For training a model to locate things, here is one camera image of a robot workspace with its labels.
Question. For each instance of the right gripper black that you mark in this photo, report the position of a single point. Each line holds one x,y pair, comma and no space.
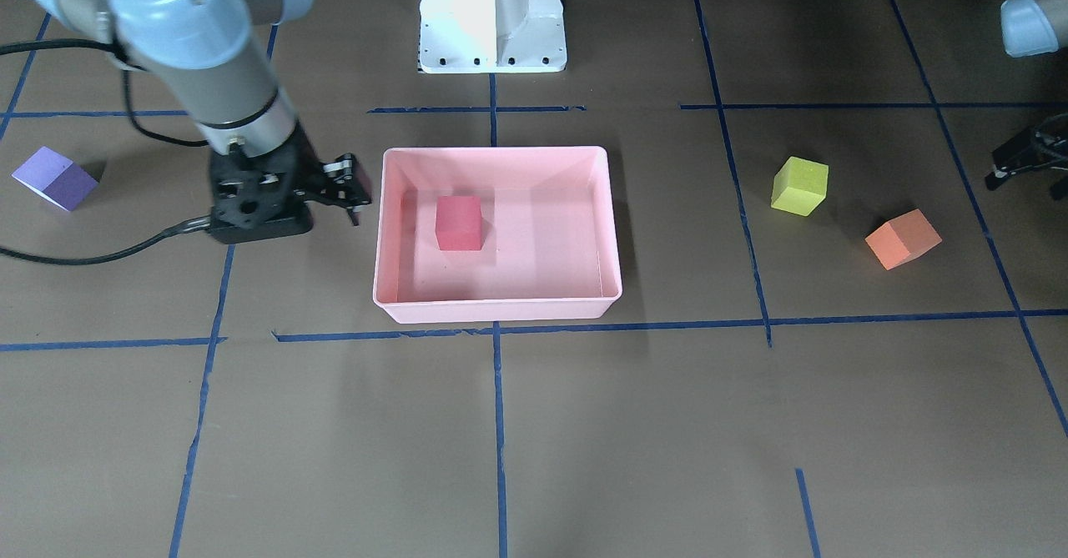
309,172

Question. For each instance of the red foam block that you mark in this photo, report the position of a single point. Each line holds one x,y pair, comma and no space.
459,223

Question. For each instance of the orange foam block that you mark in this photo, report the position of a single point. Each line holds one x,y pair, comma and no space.
903,239

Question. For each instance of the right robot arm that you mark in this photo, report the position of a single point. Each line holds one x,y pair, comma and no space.
205,52

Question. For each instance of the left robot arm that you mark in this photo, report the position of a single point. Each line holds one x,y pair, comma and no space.
1033,27

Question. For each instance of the pink plastic bin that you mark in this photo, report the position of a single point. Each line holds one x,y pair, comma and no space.
547,241

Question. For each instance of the purple foam block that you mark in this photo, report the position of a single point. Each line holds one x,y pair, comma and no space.
55,178

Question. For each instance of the yellow foam block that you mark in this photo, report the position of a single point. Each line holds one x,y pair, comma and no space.
800,186

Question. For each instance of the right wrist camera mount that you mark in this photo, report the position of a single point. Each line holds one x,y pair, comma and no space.
256,209

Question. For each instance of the white camera post base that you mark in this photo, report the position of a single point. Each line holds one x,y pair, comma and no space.
492,36

